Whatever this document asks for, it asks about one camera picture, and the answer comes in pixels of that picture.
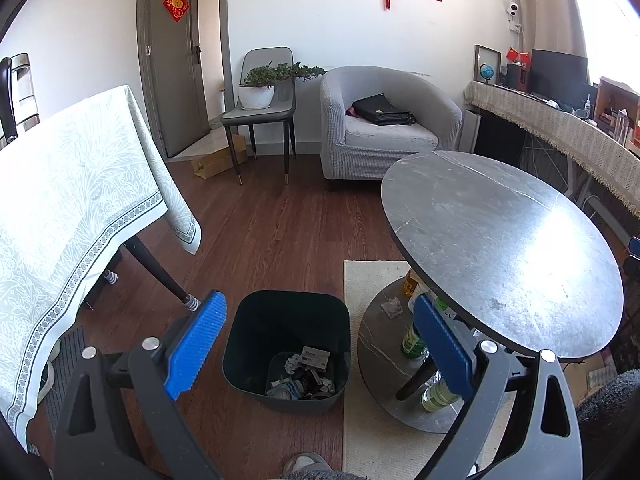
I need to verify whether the potted plant white pot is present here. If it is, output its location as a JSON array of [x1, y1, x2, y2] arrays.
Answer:
[[238, 62, 327, 111]]

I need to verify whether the grey dining chair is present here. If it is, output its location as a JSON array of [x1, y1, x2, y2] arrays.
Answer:
[[221, 47, 297, 186]]

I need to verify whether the grey door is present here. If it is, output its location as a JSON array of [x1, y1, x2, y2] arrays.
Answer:
[[136, 0, 232, 159]]

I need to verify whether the white desk frame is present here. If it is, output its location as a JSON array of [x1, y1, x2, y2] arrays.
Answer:
[[582, 195, 632, 247]]

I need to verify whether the black monitor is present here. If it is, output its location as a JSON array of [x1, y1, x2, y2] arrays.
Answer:
[[530, 49, 588, 101]]

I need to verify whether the clear bottle green label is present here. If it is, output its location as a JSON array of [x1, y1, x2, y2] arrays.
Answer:
[[420, 375, 464, 414]]

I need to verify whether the yellow bottle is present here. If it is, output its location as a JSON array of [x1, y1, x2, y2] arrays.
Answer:
[[402, 267, 422, 299]]

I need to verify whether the round grey marble table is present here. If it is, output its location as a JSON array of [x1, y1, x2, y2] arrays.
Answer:
[[357, 150, 626, 433]]

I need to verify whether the white torn carton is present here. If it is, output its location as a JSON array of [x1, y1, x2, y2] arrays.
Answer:
[[299, 346, 332, 373]]

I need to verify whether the beige floor rug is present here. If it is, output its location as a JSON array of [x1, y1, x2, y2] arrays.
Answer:
[[342, 260, 506, 480]]

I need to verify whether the black-legged dining table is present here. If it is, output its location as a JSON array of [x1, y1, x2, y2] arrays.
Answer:
[[102, 232, 202, 314]]

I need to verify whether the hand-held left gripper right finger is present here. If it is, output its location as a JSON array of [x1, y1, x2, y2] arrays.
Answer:
[[412, 294, 585, 480]]

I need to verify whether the grey slipper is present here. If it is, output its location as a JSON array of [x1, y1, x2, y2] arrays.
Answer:
[[284, 451, 334, 480]]

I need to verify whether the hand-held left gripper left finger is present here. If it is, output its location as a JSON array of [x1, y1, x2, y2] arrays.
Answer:
[[54, 290, 227, 480]]

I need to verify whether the blue tissue packet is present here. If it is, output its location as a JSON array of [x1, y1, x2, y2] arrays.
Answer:
[[266, 379, 302, 401]]

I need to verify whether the window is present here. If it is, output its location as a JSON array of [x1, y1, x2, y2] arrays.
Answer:
[[562, 0, 640, 61]]

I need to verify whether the black trash bin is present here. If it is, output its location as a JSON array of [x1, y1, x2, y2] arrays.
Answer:
[[221, 290, 351, 415]]

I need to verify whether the steel kettle black handle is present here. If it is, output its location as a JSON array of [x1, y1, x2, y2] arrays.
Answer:
[[0, 52, 41, 144]]

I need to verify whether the dark grey fleece cloth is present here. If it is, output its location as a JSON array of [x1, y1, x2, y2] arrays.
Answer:
[[575, 369, 640, 480]]

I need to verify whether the wooden desk organizer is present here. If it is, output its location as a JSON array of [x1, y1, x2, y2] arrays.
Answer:
[[597, 76, 640, 136]]

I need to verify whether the grey armchair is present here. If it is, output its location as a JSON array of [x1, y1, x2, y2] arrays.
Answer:
[[320, 66, 463, 191]]

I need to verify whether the flat cardboard box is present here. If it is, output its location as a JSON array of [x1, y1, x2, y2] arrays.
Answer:
[[191, 133, 248, 180]]

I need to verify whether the black handbag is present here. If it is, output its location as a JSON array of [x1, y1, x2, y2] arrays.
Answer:
[[351, 92, 417, 126]]

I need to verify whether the red diamond door decoration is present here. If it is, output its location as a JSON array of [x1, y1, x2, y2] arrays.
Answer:
[[162, 0, 191, 23]]

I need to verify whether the dark wooden box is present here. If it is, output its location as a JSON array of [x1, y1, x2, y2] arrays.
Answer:
[[502, 62, 531, 92]]

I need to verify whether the white panel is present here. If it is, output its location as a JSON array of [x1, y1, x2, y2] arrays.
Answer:
[[460, 110, 484, 154]]

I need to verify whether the picture frame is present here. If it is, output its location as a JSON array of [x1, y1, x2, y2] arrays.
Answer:
[[473, 45, 502, 85]]

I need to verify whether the black box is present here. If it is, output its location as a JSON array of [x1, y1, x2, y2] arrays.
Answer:
[[292, 369, 323, 396]]

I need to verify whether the table with patterned cloth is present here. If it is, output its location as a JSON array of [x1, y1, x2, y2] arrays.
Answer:
[[0, 85, 202, 452]]

